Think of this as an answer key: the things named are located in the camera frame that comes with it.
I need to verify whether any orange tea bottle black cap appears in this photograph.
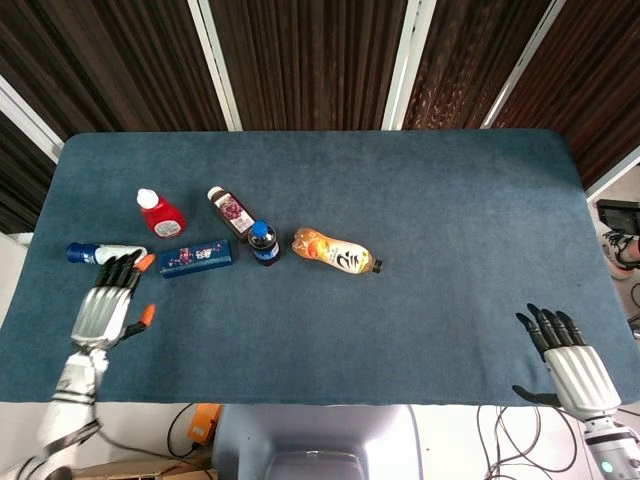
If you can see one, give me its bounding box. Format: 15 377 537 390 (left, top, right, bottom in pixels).
291 227 385 277

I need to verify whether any white bottle blue cap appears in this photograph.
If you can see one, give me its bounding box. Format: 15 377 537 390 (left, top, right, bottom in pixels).
66 241 150 266

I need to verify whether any orange device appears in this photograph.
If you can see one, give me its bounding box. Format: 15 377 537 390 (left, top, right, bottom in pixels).
189 403 223 444

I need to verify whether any cola bottle blue cap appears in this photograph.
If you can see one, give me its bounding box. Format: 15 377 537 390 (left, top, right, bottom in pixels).
247 220 282 268

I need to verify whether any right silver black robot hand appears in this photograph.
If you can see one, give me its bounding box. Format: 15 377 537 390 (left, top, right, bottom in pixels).
512 302 623 420

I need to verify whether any dark juice bottle white cap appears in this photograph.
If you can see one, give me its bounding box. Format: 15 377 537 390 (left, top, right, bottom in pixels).
207 185 256 244

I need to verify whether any blue felt tablecloth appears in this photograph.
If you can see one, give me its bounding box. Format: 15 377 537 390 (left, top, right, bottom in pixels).
0 129 640 407

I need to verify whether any white partition post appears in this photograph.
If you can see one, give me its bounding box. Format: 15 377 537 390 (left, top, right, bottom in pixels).
479 0 566 130
382 0 436 131
187 0 244 132
584 144 640 201
0 74 66 164

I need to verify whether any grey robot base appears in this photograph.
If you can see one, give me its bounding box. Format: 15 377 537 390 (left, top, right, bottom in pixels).
212 403 424 480

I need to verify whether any white orange sneaker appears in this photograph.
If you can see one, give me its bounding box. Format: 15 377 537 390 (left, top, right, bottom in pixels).
601 229 640 280

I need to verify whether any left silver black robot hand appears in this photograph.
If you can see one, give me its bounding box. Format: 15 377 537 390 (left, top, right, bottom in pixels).
69 248 157 352

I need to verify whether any black floor cable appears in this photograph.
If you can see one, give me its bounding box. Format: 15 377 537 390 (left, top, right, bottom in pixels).
166 403 211 459

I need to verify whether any brown cardboard box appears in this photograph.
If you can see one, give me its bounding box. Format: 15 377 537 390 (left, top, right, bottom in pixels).
69 455 219 480

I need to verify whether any red ketchup bottle white cap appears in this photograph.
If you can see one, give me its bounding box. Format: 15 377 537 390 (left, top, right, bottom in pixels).
136 187 187 239

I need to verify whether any brown slatted partition panel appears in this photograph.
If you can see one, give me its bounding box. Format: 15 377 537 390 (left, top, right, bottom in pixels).
404 0 551 131
0 112 59 235
492 0 640 189
209 0 409 132
0 0 229 151

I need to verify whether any blue glasses case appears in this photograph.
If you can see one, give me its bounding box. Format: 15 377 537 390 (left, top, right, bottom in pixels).
158 238 235 279

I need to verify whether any thin grey cable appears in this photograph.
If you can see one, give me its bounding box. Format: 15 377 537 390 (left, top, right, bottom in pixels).
474 404 581 480

